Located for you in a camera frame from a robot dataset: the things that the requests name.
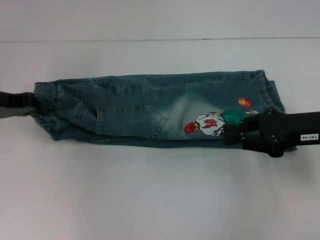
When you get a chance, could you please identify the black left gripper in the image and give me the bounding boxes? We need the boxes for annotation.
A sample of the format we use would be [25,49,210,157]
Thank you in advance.
[0,90,39,119]

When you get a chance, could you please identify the blue denim shorts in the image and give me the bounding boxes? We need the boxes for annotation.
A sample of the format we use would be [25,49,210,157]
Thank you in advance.
[32,69,298,152]

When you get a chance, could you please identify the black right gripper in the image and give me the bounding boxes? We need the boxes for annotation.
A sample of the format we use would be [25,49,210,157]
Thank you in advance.
[222,108,320,159]

